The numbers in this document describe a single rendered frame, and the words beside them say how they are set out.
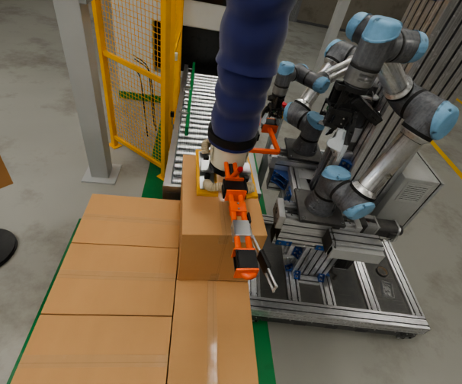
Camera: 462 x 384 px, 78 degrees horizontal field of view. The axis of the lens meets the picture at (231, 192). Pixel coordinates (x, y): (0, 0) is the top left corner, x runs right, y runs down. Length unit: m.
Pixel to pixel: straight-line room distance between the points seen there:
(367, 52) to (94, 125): 2.24
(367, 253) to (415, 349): 1.27
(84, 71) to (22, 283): 1.54
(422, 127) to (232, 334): 1.19
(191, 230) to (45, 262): 1.43
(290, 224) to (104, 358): 1.02
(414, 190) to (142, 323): 1.48
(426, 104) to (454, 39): 0.28
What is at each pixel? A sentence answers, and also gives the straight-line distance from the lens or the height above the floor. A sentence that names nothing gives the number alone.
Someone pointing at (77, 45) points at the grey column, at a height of 1.21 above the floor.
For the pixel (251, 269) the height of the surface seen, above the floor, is 1.21.
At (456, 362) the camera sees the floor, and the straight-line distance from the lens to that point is 2.84.
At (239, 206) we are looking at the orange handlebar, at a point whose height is 1.20.
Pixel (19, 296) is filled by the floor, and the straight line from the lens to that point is 2.41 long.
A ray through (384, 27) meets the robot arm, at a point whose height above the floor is 1.86.
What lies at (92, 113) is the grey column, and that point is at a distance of 2.62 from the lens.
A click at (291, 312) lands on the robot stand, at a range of 2.04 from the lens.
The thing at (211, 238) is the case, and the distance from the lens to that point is 1.32.
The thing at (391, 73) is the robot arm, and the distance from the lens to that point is 1.11.
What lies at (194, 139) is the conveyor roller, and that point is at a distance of 2.59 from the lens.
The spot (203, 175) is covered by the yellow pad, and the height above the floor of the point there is 1.08.
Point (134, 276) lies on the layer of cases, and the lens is 1.65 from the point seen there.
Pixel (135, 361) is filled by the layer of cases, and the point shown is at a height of 0.54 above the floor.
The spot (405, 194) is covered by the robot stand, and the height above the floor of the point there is 1.13.
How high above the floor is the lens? 1.97
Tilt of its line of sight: 42 degrees down
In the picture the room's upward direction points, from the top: 13 degrees clockwise
